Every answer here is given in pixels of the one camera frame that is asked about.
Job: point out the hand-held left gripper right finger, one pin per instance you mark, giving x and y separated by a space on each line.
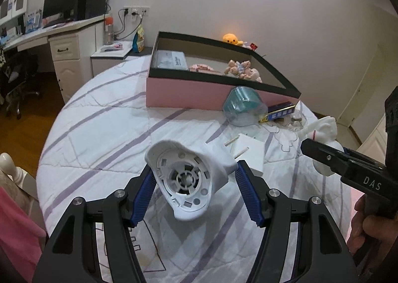
248 196

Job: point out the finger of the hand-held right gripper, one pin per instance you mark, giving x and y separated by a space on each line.
391 115
323 152

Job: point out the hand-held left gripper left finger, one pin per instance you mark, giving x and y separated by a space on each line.
141 199

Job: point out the white plush figure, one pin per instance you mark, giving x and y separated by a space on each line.
325 129

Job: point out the white round plastic device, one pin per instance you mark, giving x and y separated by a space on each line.
186 177

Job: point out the pink box with black rim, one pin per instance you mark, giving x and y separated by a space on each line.
186 93

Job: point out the small pastel doll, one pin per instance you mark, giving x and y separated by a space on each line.
242 70

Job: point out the clear plastic box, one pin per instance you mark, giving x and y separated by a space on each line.
171 59

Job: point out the person's right hand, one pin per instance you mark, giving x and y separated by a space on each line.
362 224

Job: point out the white plug charger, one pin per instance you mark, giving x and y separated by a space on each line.
252 152

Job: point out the blue rectangular box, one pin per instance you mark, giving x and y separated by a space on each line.
279 112

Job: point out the striped white tablecloth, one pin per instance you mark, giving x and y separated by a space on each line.
93 133

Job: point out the small red packet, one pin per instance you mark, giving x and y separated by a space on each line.
253 46

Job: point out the pink blanket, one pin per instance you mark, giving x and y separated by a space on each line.
15 239

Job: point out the white nightstand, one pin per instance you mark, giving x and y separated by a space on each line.
105 65

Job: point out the orange octopus plush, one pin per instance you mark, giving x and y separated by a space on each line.
233 39

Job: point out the low black top cabinet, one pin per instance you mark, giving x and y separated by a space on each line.
141 52

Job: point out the white desk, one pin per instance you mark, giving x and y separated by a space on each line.
71 65

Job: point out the papers on nightstand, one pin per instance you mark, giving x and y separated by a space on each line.
112 47

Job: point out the blue yellow snack bag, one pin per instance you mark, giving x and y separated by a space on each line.
139 40

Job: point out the clear water bottle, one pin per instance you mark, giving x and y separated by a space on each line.
108 31

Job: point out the black office chair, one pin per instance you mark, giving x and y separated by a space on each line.
18 77

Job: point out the dark printed jacket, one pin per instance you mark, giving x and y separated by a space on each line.
2 59

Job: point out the cream bed frame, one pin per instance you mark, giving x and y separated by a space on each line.
14 174

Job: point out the white wall outlet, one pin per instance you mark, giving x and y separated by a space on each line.
136 11

